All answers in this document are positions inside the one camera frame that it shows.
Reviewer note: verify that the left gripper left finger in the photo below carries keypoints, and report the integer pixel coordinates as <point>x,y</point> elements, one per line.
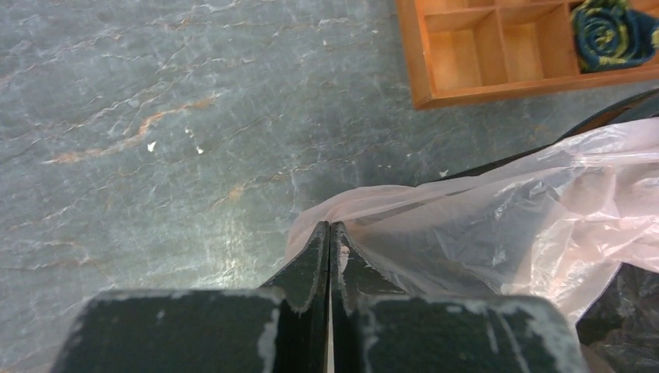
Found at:
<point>281,326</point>

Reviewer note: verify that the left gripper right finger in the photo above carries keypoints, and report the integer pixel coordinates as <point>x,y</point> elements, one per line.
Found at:
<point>378,327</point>

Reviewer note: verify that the orange compartment tray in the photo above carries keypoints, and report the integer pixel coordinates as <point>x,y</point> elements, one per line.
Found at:
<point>466,52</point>

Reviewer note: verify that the black plastic trash bin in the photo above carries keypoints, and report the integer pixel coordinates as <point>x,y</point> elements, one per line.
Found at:
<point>620,305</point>

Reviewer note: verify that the pink translucent trash bag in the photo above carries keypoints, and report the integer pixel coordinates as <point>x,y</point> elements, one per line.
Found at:
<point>556,224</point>

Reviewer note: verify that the black bag roll front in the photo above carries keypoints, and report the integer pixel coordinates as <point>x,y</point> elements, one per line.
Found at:
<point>612,35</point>

